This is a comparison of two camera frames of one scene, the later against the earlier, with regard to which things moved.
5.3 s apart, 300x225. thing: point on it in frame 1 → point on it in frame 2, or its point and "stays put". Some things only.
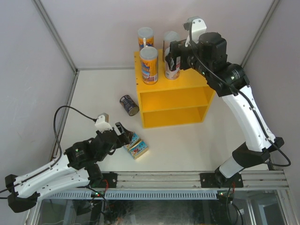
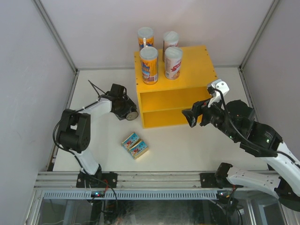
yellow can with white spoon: x=149 y=60 stays put
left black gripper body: x=117 y=144 → x=124 y=107
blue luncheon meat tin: x=138 y=149 stays put
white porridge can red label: x=167 y=52 → x=171 y=39
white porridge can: x=169 y=74 stays put
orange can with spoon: x=146 y=37 stays put
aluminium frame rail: x=252 y=180 stays put
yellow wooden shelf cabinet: x=169 y=102 stays put
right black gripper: x=175 y=48 → x=199 y=106
